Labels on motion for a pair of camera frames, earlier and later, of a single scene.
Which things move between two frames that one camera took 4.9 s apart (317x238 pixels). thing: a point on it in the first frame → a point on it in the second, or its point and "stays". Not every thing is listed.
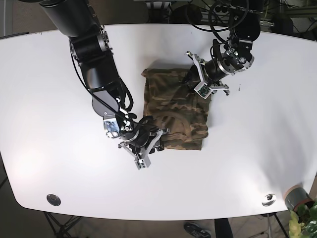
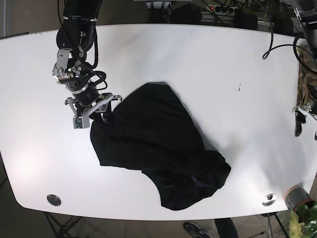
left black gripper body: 140,142 → 86,104
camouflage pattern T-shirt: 172,101 → 307,79
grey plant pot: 295,196 stays
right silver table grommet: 269,200 stays
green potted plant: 303,224 stays
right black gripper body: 213,71 → 310,111
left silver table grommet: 53,200 stays
